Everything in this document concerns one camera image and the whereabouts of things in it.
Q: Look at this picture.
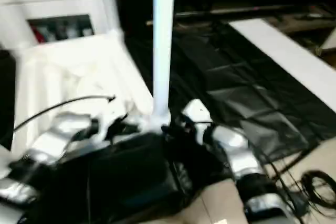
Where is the white plastic table top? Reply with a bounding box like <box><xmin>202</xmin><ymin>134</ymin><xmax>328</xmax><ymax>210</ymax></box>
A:
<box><xmin>10</xmin><ymin>30</ymin><xmax>174</xmax><ymax>156</ymax></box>

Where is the black plastic mat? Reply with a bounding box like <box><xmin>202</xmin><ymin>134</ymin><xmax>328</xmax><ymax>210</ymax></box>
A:
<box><xmin>0</xmin><ymin>22</ymin><xmax>336</xmax><ymax>220</ymax></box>

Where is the white board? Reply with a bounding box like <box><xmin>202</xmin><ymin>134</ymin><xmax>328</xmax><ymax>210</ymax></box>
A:
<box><xmin>228</xmin><ymin>18</ymin><xmax>336</xmax><ymax>115</ymax></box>

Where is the black stand base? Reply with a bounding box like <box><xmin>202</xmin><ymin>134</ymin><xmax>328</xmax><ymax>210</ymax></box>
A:
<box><xmin>283</xmin><ymin>145</ymin><xmax>336</xmax><ymax>220</ymax></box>

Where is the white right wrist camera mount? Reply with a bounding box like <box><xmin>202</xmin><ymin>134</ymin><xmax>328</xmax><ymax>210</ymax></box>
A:
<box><xmin>180</xmin><ymin>98</ymin><xmax>214</xmax><ymax>146</ymax></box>

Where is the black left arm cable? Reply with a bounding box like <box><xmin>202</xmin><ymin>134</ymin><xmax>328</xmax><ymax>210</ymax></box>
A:
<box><xmin>13</xmin><ymin>94</ymin><xmax>118</xmax><ymax>133</ymax></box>

